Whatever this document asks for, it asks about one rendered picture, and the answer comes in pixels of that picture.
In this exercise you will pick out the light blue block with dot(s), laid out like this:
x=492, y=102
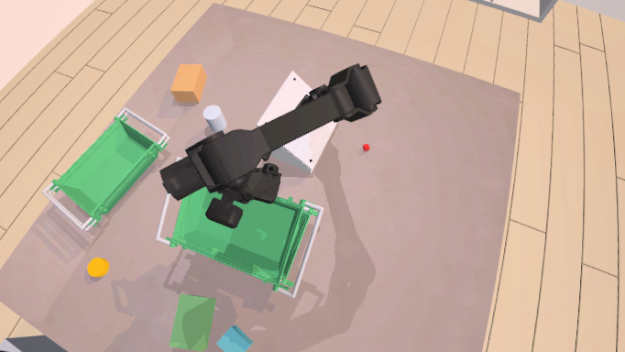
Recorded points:
x=234, y=340

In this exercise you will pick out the light grey cylinder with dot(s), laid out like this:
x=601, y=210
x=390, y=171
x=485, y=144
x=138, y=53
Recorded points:
x=215, y=118

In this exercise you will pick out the green rectangular block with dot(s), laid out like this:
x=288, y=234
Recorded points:
x=193, y=321

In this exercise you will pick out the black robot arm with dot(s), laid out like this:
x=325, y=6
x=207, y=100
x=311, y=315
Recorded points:
x=222, y=161

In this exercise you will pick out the orange cube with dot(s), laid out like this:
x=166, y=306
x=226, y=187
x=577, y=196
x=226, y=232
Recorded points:
x=189, y=83

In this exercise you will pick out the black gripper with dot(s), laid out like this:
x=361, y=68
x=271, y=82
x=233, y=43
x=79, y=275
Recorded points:
x=224, y=212

